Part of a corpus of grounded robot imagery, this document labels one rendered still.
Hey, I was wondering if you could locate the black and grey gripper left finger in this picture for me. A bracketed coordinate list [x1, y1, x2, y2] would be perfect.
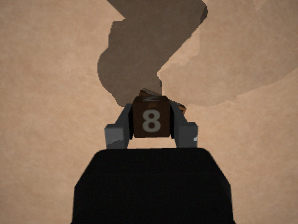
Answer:
[104, 103, 134, 149]

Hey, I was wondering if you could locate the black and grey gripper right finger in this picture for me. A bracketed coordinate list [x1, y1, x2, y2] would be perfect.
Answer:
[170, 102, 198, 148]

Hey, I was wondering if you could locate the brown cube with number 8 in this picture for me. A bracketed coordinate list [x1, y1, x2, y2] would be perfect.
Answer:
[132, 96, 170, 138]

